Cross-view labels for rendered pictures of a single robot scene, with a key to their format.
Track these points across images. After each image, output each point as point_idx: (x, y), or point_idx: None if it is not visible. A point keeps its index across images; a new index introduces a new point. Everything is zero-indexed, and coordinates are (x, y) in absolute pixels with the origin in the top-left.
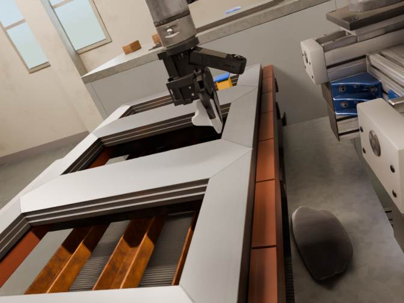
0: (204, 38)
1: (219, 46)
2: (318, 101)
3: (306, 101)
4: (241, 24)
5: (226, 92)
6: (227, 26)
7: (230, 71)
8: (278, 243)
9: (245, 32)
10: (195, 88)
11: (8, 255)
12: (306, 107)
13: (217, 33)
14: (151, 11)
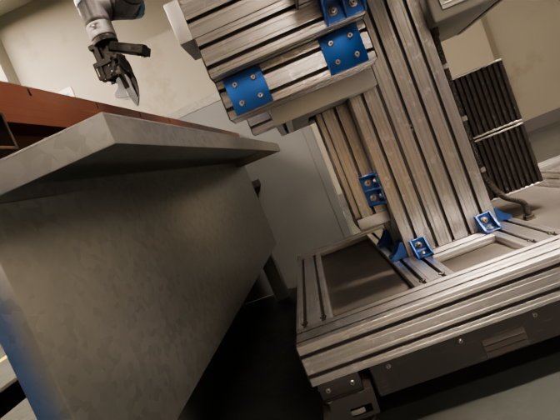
0: (176, 114)
1: (190, 121)
2: (287, 164)
3: (276, 165)
4: (207, 100)
5: None
6: (195, 102)
7: (136, 52)
8: (144, 117)
9: (211, 107)
10: (112, 64)
11: None
12: (277, 172)
13: (187, 110)
14: (82, 16)
